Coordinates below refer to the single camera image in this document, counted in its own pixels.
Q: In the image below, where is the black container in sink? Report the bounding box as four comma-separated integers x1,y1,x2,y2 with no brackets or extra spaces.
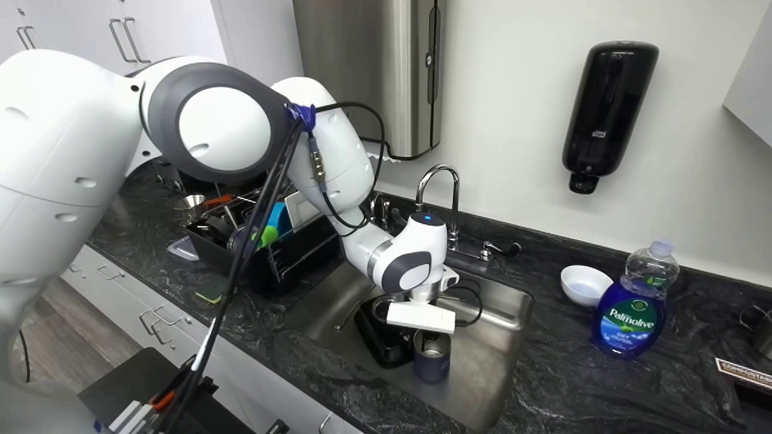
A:
354,300,415,370

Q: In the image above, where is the chrome sink faucet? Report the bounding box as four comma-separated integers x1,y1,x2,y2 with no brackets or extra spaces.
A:
413,164,525,276

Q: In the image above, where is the stainless steel sink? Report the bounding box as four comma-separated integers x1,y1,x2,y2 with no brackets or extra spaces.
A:
287,251,530,431

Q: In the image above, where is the blue dish soap bottle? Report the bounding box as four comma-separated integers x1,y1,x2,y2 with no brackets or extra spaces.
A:
593,241,681,358

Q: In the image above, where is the blue plastic bowl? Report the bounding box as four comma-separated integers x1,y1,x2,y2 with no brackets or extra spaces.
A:
262,204,290,240

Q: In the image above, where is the green bottle cap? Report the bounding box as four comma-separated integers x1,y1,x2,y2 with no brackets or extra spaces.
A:
252,226,280,249

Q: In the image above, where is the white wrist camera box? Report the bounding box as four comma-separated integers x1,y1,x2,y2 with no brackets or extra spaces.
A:
385,302,456,335

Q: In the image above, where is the steel paper towel dispenser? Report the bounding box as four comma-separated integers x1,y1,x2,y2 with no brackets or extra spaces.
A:
291,0,445,159

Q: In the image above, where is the green yellow sponge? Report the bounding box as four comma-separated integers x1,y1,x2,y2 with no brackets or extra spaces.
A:
195,284,226,307

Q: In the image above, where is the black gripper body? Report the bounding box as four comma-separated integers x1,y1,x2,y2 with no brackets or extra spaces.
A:
408,269,461,304

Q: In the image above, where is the small white bowl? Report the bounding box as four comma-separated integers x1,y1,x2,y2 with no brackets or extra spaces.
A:
560,265,613,307

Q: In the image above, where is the blue metal cup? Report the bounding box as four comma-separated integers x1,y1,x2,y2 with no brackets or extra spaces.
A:
413,330,451,384

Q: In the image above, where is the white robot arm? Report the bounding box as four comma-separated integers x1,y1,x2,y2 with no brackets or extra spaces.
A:
0,48,459,348

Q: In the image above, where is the black dish rack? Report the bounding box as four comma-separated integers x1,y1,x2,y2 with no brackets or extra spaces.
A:
186,204,342,295

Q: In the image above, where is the black wall soap dispenser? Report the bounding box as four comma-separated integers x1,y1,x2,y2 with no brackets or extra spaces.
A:
562,42,658,195

